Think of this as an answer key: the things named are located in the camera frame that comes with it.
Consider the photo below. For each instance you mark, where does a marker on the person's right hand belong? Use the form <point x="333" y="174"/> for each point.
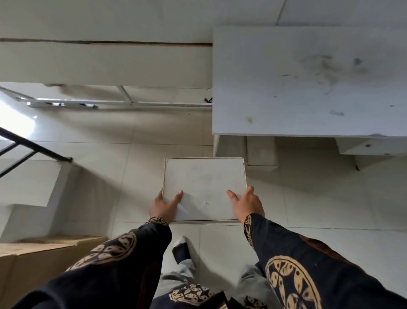
<point x="249" y="205"/>

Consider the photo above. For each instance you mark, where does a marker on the person's left hand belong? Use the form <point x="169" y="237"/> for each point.
<point x="162" y="208"/>

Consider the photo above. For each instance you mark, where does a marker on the person's right thumb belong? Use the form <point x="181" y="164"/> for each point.
<point x="233" y="196"/>

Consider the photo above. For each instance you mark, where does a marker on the person's left thumb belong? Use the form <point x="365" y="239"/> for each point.
<point x="177" y="197"/>

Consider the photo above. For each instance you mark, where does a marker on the white square board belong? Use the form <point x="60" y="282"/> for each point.
<point x="205" y="184"/>

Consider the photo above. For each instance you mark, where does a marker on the person's right forearm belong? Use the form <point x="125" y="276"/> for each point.
<point x="305" y="270"/>

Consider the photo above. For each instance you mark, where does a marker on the person's left forearm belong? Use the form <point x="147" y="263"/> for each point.
<point x="105" y="267"/>

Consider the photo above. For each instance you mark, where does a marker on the person's left foot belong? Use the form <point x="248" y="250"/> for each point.
<point x="181" y="250"/>

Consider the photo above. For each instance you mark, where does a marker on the person's grey trousers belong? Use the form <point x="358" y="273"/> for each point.
<point x="210" y="283"/>

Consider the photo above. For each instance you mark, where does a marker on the white desk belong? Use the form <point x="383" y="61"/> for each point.
<point x="308" y="82"/>

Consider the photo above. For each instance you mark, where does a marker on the white staircase steps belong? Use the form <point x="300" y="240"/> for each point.
<point x="30" y="197"/>

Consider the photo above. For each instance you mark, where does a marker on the black stair railing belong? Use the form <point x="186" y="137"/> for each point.
<point x="28" y="149"/>

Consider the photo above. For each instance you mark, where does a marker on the brown cardboard box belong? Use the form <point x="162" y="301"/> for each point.
<point x="35" y="264"/>

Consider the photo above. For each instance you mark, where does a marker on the metal door frame track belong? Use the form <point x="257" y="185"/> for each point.
<point x="105" y="100"/>

